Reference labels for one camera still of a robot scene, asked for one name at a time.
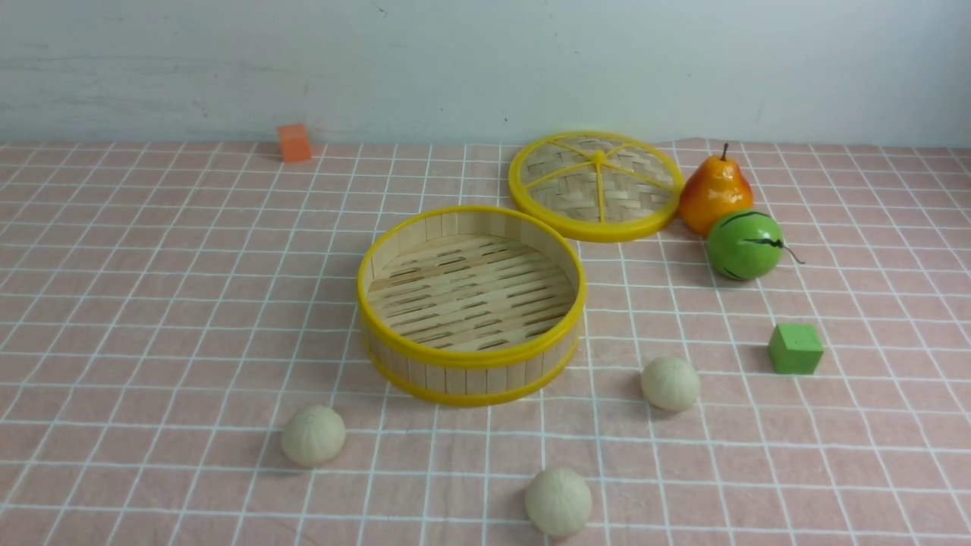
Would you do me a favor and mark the white bun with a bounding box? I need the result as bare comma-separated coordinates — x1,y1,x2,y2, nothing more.
640,356,701,412
524,467,592,537
281,405,346,469

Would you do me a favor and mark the white bun front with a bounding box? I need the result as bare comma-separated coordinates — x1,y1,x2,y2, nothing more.
524,467,592,537

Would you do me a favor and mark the bamboo steamer tray yellow rim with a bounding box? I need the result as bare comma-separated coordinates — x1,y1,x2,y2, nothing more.
357,206,587,406

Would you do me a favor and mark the woven bamboo steamer lid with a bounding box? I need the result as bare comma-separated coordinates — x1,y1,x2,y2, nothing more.
507,130,684,243

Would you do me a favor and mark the orange cube block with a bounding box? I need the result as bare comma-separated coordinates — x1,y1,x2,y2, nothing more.
277,122,313,163

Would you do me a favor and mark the orange yellow toy pear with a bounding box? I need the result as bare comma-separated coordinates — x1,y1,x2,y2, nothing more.
677,143,755,238

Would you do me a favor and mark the green toy watermelon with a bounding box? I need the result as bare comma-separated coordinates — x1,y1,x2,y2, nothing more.
706,209,805,282

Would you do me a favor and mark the pink checkered tablecloth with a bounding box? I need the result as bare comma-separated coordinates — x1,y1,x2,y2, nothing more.
1,142,970,545

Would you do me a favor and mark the green cube block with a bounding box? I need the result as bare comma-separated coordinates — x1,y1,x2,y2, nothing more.
768,322,825,375

